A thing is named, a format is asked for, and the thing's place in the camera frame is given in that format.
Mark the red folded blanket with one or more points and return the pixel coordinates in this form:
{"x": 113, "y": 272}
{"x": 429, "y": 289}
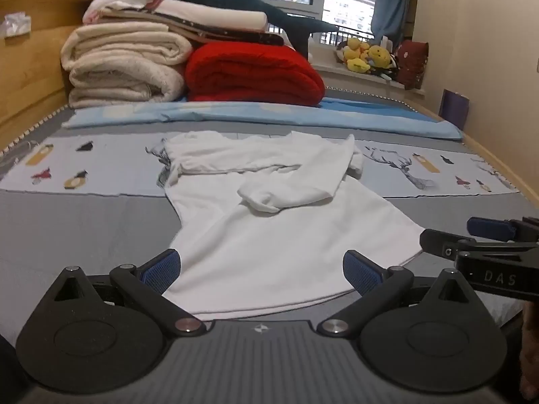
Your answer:
{"x": 252, "y": 75}

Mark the white tissue packet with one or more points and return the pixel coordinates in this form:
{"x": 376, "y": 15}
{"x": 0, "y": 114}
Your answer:
{"x": 16, "y": 24}

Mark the person's right forearm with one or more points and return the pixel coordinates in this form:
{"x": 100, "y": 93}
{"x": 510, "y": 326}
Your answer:
{"x": 531, "y": 353}

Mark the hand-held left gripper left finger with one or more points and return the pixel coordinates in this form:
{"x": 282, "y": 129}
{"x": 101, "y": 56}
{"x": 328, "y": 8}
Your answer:
{"x": 165, "y": 270}

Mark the white folded sheet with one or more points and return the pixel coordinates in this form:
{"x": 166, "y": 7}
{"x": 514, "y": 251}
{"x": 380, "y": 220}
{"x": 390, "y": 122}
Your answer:
{"x": 210, "y": 14}

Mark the grey printed bed sheet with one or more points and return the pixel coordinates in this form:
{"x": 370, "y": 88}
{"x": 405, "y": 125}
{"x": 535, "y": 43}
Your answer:
{"x": 84, "y": 227}

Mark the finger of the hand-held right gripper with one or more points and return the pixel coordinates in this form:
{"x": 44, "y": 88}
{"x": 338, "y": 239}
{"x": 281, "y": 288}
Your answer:
{"x": 442, "y": 242}
{"x": 490, "y": 227}

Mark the white t-shirt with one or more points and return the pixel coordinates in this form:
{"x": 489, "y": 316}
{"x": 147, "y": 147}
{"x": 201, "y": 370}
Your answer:
{"x": 273, "y": 256}

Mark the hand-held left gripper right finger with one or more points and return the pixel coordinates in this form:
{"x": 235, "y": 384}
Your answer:
{"x": 361, "y": 273}

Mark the blue curtain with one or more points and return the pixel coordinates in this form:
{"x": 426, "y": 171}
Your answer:
{"x": 393, "y": 0}

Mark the window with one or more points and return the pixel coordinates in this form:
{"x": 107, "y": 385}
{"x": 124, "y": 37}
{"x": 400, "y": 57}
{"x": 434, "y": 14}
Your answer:
{"x": 332, "y": 4}

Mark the yellow plush toy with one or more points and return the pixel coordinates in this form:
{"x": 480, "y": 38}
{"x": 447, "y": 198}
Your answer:
{"x": 356, "y": 48}
{"x": 379, "y": 56}
{"x": 357, "y": 66}

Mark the cream folded blanket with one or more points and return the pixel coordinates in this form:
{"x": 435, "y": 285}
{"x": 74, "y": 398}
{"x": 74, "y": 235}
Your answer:
{"x": 122, "y": 67}

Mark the white window sill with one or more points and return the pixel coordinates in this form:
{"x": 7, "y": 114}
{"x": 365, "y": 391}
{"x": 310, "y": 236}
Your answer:
{"x": 358, "y": 83}

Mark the dark red pillow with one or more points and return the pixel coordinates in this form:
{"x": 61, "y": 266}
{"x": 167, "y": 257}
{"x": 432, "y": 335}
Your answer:
{"x": 412, "y": 65}

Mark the dark folded cloth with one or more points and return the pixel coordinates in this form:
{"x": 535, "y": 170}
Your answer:
{"x": 236, "y": 36}

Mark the light blue blanket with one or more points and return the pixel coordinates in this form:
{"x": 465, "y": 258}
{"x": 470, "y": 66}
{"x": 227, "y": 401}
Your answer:
{"x": 294, "y": 116}

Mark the wooden headboard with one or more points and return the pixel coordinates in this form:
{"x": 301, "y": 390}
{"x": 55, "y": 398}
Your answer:
{"x": 29, "y": 75}

